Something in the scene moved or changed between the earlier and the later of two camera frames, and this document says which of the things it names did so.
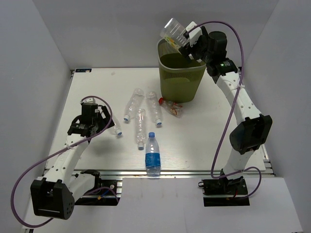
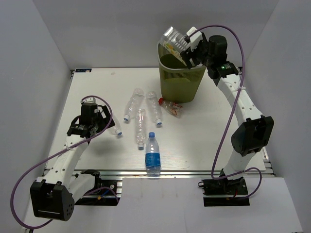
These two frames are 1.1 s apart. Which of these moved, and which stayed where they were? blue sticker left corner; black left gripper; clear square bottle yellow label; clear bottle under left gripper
Moved: clear square bottle yellow label
Stayed: black left gripper; blue sticker left corner; clear bottle under left gripper
